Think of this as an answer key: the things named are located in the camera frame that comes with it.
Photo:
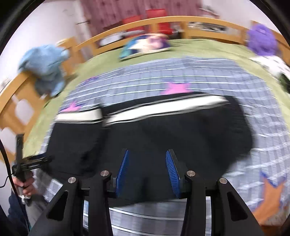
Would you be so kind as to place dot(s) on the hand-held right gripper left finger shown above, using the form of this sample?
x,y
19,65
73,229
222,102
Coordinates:
x,y
122,177

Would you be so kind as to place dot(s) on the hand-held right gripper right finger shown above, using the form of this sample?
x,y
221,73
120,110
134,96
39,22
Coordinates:
x,y
173,174

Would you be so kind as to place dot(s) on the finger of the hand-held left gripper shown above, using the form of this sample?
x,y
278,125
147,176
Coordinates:
x,y
39,162

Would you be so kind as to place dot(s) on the black pants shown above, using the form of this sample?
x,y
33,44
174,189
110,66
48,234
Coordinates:
x,y
158,136

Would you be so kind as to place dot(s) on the person's left hand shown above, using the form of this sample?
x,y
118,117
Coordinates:
x,y
28,188

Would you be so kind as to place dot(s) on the light blue fleece blanket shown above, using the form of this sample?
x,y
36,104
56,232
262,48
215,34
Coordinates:
x,y
45,65

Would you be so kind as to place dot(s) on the grey checked star quilt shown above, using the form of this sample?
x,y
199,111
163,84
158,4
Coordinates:
x,y
204,74

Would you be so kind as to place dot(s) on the green bed sheet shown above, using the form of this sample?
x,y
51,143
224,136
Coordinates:
x,y
199,48

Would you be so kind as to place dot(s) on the colourful geometric pillow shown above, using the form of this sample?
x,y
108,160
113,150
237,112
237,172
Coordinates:
x,y
145,44

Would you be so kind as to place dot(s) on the white flowered pillow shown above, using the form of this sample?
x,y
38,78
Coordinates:
x,y
271,63

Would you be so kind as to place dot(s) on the red chair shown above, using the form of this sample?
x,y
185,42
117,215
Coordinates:
x,y
158,19
133,21

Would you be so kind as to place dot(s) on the purple plush toy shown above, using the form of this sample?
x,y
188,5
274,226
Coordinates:
x,y
262,39

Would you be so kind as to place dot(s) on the maroon striped curtain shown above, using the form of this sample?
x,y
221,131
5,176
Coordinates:
x,y
108,13

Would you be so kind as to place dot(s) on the wooden bed frame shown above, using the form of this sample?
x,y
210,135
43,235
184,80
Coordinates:
x,y
11,99

